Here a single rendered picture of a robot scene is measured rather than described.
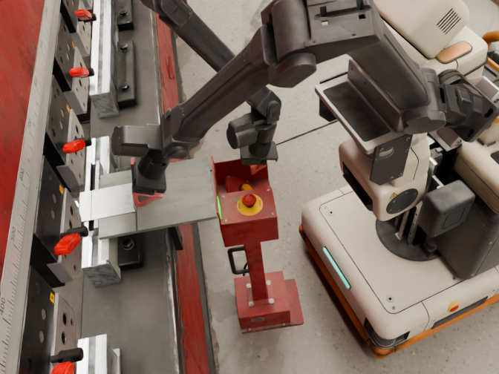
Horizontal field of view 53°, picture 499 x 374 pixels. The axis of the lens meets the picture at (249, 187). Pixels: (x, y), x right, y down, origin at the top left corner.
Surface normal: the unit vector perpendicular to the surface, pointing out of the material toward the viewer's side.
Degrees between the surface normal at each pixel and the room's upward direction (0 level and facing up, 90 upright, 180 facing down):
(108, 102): 90
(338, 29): 25
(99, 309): 0
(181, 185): 0
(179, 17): 77
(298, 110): 0
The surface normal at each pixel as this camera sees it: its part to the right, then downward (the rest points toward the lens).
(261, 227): 0.12, 0.78
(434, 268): -0.08, -0.60
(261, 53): -0.85, -0.04
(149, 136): 0.52, -0.25
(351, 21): -0.17, -0.22
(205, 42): 0.49, 0.52
